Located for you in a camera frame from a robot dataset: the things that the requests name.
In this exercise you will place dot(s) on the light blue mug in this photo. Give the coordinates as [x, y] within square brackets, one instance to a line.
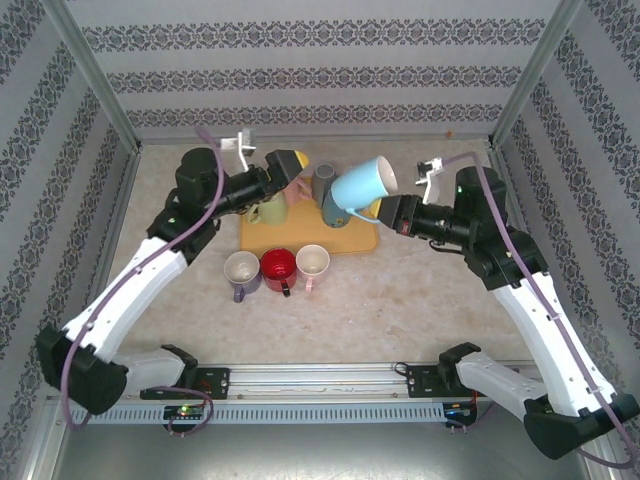
[357, 187]

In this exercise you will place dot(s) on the light green mug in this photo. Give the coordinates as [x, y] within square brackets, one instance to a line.
[272, 212]

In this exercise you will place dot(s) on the teal mug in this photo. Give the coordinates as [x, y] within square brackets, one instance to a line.
[332, 217]

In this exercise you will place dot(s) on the pink round mug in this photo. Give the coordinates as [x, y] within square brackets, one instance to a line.
[312, 260]

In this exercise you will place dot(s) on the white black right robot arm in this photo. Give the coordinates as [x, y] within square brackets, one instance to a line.
[537, 340]

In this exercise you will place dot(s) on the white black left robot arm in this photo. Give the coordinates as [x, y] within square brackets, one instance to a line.
[125, 290]

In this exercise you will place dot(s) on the pink faceted mug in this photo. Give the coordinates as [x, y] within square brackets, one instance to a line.
[299, 192]

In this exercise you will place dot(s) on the grey mug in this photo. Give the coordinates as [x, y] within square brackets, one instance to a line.
[324, 180]

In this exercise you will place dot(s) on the purple mug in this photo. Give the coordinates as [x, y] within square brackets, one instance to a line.
[243, 270]

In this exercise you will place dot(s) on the yellow plastic tray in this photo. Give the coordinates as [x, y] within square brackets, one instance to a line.
[310, 235]

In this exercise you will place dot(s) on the small circuit board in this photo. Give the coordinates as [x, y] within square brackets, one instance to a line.
[185, 411]
[457, 409]

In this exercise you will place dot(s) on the grey back rail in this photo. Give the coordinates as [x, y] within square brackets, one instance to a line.
[320, 140]

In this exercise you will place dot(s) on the aluminium side rail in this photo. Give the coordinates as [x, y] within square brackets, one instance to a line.
[112, 225]
[519, 205]

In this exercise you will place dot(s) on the aluminium frame post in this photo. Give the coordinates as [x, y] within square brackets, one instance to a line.
[100, 85]
[534, 75]

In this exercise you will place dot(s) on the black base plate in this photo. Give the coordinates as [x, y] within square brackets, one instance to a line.
[420, 382]
[217, 382]

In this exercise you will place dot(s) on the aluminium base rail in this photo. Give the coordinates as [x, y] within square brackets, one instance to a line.
[320, 382]

